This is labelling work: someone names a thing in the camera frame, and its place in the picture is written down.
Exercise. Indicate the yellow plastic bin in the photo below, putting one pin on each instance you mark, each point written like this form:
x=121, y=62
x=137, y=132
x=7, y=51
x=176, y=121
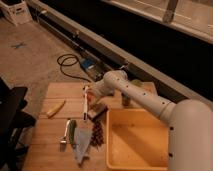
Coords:
x=135, y=141

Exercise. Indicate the dark metal cup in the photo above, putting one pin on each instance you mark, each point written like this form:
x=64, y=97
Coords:
x=125, y=100

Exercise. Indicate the green cucumber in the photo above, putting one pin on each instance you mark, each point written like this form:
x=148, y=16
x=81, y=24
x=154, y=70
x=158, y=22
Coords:
x=72, y=126

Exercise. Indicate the yellow banana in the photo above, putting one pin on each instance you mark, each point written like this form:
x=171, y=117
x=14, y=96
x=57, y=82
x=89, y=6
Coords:
x=51, y=112

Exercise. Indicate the grey folded cloth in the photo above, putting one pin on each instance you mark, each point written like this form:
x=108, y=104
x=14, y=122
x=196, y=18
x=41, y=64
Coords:
x=81, y=143

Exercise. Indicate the white handled utensil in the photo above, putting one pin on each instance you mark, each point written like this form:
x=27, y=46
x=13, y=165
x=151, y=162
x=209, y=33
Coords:
x=85, y=107

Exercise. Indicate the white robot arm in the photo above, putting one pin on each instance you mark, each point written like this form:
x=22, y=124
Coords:
x=190, y=121

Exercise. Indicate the dark block brush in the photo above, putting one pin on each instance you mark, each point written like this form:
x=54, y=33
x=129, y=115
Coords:
x=96, y=111

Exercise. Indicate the green plastic cup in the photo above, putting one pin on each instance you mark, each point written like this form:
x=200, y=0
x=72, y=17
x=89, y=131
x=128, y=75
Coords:
x=137, y=82

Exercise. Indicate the silver metal spatula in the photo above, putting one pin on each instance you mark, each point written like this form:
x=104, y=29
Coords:
x=63, y=139

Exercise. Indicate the white cardboard box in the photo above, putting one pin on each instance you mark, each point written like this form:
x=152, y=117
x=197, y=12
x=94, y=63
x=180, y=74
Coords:
x=17, y=14

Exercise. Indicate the black chair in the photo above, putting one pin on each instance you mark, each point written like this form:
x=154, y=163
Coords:
x=12, y=122

